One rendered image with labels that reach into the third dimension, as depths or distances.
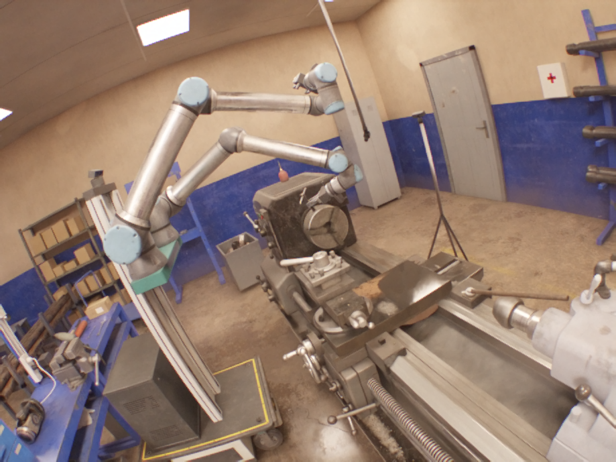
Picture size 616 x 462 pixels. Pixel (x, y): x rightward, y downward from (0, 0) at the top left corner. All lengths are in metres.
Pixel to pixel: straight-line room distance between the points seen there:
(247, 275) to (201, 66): 3.32
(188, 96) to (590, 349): 1.35
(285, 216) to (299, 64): 4.07
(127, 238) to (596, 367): 1.36
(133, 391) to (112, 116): 4.35
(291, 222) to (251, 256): 2.10
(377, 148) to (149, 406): 4.87
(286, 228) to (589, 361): 1.73
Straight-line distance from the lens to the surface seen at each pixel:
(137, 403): 1.89
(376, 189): 5.50
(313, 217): 1.82
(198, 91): 1.22
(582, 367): 0.77
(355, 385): 1.29
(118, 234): 1.20
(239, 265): 4.03
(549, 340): 0.82
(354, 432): 1.37
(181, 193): 1.93
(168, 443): 2.10
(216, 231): 5.29
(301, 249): 2.05
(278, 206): 1.96
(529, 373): 1.26
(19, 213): 6.08
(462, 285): 1.45
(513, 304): 0.89
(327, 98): 1.37
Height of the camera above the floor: 1.67
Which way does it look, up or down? 18 degrees down
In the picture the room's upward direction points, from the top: 19 degrees counter-clockwise
